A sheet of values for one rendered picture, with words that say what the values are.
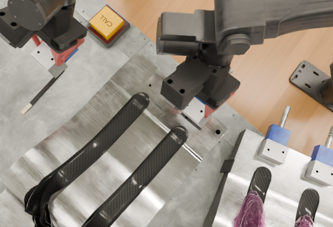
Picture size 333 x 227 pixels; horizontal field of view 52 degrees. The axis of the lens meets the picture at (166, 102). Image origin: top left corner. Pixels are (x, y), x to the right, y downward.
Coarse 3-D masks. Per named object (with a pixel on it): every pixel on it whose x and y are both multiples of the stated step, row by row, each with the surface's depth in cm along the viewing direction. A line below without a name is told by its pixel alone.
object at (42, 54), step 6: (84, 24) 70; (90, 24) 71; (42, 42) 67; (36, 48) 67; (42, 48) 67; (48, 48) 67; (30, 54) 67; (36, 54) 67; (42, 54) 67; (48, 54) 67; (72, 54) 70; (36, 60) 70; (42, 60) 66; (48, 60) 66; (54, 60) 66; (66, 60) 70; (48, 66) 66; (54, 66) 67; (60, 66) 69; (66, 66) 71; (54, 72) 69; (60, 72) 71
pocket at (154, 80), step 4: (152, 72) 75; (156, 72) 76; (160, 72) 76; (148, 76) 75; (152, 76) 77; (156, 76) 77; (160, 76) 76; (164, 76) 75; (144, 80) 74; (148, 80) 76; (152, 80) 76; (156, 80) 76; (160, 80) 76; (148, 84) 76; (152, 84) 76; (156, 84) 76; (160, 84) 76; (152, 88) 76; (156, 88) 76; (160, 88) 76; (156, 92) 76; (160, 92) 76; (160, 96) 75
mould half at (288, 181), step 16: (240, 144) 74; (256, 144) 74; (240, 160) 73; (256, 160) 74; (288, 160) 74; (304, 160) 74; (224, 176) 75; (240, 176) 72; (272, 176) 73; (288, 176) 73; (224, 192) 70; (240, 192) 71; (272, 192) 72; (288, 192) 72; (320, 192) 72; (224, 208) 68; (272, 208) 70; (288, 208) 71; (320, 208) 71; (208, 224) 70; (224, 224) 66; (272, 224) 68; (288, 224) 69; (320, 224) 70
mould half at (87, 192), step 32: (128, 64) 74; (96, 96) 73; (128, 96) 73; (64, 128) 70; (96, 128) 71; (128, 128) 71; (160, 128) 71; (192, 128) 71; (224, 128) 71; (32, 160) 64; (64, 160) 66; (128, 160) 70; (192, 160) 70; (64, 192) 63; (96, 192) 65; (160, 192) 68; (0, 224) 68; (32, 224) 68; (64, 224) 61; (128, 224) 64
